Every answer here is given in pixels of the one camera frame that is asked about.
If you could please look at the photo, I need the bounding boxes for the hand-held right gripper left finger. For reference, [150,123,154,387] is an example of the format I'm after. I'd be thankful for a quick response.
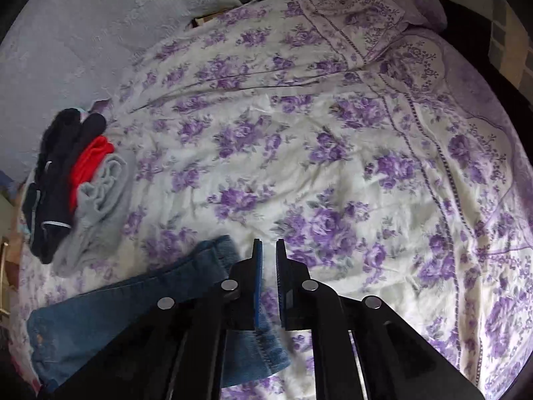
[53,239,264,400]

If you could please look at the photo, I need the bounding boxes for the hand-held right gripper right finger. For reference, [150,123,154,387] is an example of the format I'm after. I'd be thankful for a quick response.
[275,239,486,400]

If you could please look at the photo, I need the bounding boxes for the blue denim pants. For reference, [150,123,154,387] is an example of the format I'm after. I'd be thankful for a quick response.
[27,234,291,393]

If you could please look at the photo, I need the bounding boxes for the purple floral bedsheet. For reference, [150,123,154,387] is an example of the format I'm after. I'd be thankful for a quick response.
[12,0,533,400]

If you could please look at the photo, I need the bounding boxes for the grey folded garment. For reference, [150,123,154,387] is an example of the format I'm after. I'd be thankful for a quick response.
[53,154,136,278]

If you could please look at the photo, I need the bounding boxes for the red folded garment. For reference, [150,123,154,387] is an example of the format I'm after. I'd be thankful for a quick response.
[68,135,115,213]

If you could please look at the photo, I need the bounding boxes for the black folded garment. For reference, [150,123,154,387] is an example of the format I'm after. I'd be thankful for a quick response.
[23,108,107,264]

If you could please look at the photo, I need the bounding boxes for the wooden bedside furniture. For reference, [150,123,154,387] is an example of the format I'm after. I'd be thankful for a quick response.
[0,171,26,321]

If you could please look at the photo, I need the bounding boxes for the purple floral pillow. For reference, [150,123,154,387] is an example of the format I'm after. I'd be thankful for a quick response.
[287,0,448,69]

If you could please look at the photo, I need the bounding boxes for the checkered cloth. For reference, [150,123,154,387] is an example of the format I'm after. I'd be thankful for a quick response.
[487,0,533,92]

